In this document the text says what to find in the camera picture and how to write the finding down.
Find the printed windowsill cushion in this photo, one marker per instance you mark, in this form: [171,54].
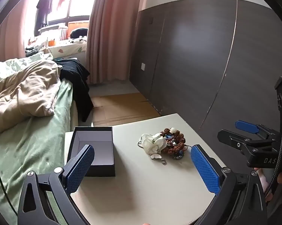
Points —
[68,48]

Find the white wall socket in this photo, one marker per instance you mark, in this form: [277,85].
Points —
[143,66]

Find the green bedsheet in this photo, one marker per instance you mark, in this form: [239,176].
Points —
[33,150]

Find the white flower ornament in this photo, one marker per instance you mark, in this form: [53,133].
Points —
[154,143]

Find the hanging dark garment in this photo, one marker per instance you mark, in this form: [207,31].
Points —
[44,7]

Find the black clothing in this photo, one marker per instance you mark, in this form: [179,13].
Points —
[80,93]

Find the black bag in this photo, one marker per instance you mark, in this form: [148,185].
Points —
[79,32]

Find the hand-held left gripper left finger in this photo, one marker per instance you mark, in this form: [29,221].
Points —
[81,168]

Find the small orange object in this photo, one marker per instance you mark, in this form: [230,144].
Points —
[51,43]

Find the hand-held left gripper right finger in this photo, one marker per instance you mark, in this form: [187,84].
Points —
[205,171]

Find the black jewelry box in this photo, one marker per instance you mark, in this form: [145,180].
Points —
[96,150]

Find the white butterfly pendant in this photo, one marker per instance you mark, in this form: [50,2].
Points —
[155,156]

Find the flat cardboard sheet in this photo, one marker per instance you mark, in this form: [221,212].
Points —
[122,107]

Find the narrow pink curtain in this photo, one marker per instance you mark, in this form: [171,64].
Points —
[7,39]

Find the wide pink curtain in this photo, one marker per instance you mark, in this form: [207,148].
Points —
[108,39]

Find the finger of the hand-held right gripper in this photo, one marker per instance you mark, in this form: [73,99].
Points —
[232,140]
[246,126]

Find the beige duvet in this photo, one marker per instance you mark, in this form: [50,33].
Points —
[26,91]

